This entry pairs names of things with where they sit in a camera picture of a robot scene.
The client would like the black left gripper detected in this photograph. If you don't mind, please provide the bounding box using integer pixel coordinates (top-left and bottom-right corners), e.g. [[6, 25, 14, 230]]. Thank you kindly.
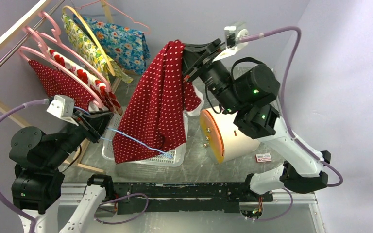
[[44, 105, 114, 167]]

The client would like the yellow lemon print skirt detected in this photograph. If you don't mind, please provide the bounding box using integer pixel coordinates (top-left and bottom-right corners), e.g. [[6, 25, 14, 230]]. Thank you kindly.
[[61, 14, 133, 83]]

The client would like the pink wire hanger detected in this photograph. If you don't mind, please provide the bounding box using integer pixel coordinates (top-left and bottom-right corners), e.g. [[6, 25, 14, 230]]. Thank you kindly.
[[74, 0, 151, 35]]

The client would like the blue floral skirt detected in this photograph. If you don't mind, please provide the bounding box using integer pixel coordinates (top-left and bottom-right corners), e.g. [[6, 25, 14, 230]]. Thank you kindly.
[[82, 16, 151, 75]]

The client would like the pink plastic hanger middle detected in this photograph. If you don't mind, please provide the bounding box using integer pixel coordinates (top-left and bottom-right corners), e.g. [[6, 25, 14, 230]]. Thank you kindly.
[[24, 26, 111, 96]]

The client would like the white cylindrical bin orange lid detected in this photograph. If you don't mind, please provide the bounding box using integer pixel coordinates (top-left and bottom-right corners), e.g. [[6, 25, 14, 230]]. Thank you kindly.
[[200, 108, 260, 164]]

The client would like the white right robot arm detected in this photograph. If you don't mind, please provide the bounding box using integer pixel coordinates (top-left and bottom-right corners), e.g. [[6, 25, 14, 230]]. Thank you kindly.
[[182, 39, 331, 201]]

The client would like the blue wire hanger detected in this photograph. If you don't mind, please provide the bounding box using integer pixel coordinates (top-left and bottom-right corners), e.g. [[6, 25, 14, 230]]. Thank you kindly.
[[74, 106, 174, 159]]

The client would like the small red white card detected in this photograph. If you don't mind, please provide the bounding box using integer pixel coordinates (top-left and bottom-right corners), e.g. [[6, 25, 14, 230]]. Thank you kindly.
[[255, 153, 272, 163]]

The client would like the yellow wooden hanger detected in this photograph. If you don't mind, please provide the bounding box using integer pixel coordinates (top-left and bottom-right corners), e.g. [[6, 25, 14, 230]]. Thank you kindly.
[[62, 5, 116, 76]]

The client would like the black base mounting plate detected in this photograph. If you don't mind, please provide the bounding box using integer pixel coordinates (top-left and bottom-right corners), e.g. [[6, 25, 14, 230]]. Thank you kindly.
[[102, 178, 273, 215]]

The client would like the red polka dot hanging skirt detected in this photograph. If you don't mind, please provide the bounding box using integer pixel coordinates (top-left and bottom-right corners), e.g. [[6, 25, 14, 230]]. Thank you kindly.
[[28, 60, 109, 112]]

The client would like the wooden clothes rack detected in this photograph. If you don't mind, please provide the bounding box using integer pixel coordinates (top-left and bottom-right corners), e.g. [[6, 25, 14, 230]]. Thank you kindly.
[[0, 0, 129, 174]]

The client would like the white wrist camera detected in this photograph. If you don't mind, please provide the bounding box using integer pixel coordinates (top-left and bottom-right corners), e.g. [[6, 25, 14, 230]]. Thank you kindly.
[[46, 95, 79, 126], [213, 21, 249, 62]]

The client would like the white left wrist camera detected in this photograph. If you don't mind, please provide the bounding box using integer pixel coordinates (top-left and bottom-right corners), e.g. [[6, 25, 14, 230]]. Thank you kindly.
[[46, 95, 79, 126]]

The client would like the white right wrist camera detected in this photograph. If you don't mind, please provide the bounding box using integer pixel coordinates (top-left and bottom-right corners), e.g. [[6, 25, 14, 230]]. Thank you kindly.
[[213, 21, 249, 62]]

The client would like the pink plastic hanger front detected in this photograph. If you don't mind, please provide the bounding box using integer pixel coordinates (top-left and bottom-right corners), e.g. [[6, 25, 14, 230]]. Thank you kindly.
[[17, 46, 106, 110]]

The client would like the white red flower skirt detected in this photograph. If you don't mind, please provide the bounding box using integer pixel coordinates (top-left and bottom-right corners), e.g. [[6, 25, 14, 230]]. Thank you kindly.
[[48, 47, 123, 115]]

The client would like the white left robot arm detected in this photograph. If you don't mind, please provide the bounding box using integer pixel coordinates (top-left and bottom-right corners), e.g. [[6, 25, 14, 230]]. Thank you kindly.
[[9, 110, 113, 233]]

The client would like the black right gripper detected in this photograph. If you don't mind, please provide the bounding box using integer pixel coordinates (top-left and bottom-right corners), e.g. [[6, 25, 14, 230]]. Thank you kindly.
[[169, 38, 243, 114]]

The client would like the pink plastic hanger back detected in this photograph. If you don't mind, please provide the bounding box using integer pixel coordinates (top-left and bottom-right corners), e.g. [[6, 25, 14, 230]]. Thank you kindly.
[[38, 11, 62, 42]]

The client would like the white plastic basket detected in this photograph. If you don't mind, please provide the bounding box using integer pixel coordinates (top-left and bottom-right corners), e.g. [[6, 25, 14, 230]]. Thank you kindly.
[[101, 114, 187, 167]]

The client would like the red polka dot skirt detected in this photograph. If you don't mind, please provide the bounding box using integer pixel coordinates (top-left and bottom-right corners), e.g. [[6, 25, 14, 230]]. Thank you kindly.
[[28, 60, 109, 112], [113, 40, 204, 164]]

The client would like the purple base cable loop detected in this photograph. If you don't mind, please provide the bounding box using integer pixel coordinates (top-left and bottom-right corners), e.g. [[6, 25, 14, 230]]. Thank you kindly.
[[93, 192, 149, 225]]

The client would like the pink plastic hanger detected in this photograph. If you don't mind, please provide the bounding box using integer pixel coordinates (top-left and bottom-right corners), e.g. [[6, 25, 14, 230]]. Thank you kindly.
[[24, 26, 111, 96], [17, 46, 106, 110], [38, 11, 62, 42]]

